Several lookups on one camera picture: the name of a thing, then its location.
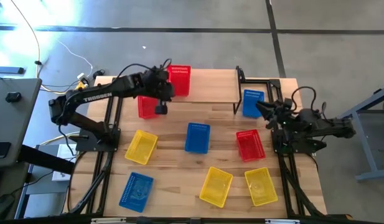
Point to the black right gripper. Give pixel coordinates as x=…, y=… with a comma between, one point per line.
x=285, y=115

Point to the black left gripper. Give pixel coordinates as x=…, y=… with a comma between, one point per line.
x=160, y=84

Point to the red plastic basket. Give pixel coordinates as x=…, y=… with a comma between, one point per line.
x=250, y=145
x=180, y=81
x=146, y=107

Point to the blue plastic basket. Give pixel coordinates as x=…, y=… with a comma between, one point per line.
x=197, y=138
x=251, y=104
x=136, y=192

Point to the yellow plastic basket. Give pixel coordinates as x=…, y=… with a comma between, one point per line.
x=141, y=147
x=260, y=186
x=216, y=186

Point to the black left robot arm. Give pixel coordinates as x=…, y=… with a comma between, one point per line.
x=98, y=96

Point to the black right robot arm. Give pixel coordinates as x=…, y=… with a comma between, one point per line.
x=335, y=129

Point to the yellow plug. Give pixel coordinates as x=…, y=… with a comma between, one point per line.
x=80, y=86

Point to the white power adapter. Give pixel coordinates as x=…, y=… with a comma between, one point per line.
x=82, y=76

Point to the white box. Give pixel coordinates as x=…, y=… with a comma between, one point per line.
x=64, y=155

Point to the black desk leg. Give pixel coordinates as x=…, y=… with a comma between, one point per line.
x=45, y=158

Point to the grey desk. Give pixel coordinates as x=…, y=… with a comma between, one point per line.
x=14, y=124

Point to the small black desk object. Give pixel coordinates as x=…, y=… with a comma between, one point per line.
x=13, y=97

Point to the black flat bar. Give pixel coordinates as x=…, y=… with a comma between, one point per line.
x=8, y=70

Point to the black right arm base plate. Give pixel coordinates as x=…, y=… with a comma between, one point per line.
x=282, y=146

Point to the black left extrusion frame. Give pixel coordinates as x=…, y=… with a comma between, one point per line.
x=110, y=112

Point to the black extrusion frame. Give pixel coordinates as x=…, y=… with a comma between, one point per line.
x=110, y=112
x=286, y=186

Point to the wooden shelf black frame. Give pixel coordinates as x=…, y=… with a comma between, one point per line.
x=210, y=85

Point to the black right extrusion frame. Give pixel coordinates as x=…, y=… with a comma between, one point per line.
x=286, y=186

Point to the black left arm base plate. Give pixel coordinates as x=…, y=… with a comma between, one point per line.
x=86, y=144

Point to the blue-grey table frame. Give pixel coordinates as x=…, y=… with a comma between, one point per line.
x=366, y=146

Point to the black frame cross rail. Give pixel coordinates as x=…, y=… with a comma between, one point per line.
x=166, y=221

